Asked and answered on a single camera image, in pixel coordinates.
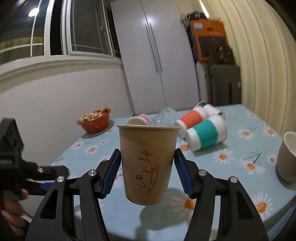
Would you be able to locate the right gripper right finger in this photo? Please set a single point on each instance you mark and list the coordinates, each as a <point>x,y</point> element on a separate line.
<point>238,220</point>

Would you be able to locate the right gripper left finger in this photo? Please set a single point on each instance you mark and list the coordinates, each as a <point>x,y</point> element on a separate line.
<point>55,219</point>

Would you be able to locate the brown bamboo paper cup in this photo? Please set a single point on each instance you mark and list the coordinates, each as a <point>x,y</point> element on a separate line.
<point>147,154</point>

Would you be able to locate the teal sleeve white cup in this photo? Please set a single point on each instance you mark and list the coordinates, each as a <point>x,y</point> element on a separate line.
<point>207,133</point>

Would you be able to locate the orange sleeve white cup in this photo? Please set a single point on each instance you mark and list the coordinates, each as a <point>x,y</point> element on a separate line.
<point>192,118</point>

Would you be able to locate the white cup behind orange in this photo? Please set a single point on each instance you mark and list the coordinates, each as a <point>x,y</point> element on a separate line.
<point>210,110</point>

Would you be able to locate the pink striped paper cup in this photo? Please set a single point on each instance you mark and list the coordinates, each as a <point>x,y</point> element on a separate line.
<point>141,119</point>

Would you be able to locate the person's left hand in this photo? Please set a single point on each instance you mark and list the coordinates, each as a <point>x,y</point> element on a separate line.
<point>13,211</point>

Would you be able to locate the blue daisy tablecloth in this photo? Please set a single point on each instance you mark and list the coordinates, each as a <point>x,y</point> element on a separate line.
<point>249,153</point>

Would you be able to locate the beige ceramic mug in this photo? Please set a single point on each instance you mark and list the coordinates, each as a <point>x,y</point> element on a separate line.
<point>286,158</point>

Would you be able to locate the red colander bowl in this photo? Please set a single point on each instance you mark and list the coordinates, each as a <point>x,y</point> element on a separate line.
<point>97,125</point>

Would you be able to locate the white framed window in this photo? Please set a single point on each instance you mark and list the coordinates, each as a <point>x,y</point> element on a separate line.
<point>35,33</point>

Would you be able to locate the dark grey suitcase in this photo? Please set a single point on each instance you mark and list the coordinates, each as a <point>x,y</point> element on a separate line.
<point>224,84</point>

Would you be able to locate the white folded panel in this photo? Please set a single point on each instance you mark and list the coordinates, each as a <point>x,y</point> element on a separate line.
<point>203,81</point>

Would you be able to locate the dark brown paper bag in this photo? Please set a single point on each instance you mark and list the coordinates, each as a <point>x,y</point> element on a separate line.
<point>221,55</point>

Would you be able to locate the white double-door cabinet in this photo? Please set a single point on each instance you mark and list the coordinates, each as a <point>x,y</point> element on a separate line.
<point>156,55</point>

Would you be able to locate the cream pleated curtain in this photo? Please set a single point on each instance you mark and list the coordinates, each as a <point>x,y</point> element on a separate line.
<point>264,49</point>

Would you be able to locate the orange black cardboard box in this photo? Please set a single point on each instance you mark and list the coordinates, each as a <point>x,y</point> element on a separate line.
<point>204,34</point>

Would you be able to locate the black device on box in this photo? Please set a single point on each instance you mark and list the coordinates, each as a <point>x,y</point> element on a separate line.
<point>196,15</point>

